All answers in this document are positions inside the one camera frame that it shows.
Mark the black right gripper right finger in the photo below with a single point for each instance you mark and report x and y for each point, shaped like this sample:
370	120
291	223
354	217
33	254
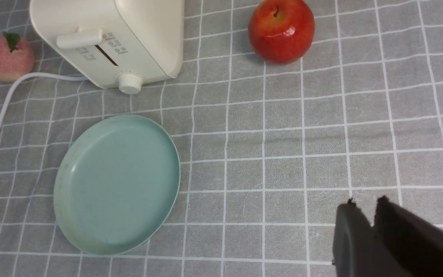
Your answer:
414	243

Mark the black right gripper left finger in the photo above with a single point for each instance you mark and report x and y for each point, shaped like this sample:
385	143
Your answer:
357	252

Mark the white two-slot toaster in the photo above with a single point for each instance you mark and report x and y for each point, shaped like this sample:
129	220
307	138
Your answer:
120	44

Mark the grey checked tablecloth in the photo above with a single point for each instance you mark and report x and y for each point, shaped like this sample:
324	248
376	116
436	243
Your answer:
267	151

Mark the red apple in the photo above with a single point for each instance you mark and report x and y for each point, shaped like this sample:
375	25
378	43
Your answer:
281	31

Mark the light green round plate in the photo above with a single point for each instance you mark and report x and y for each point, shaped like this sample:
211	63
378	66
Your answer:
116	185

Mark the pink peach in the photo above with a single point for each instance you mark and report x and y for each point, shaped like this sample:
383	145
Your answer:
17	57

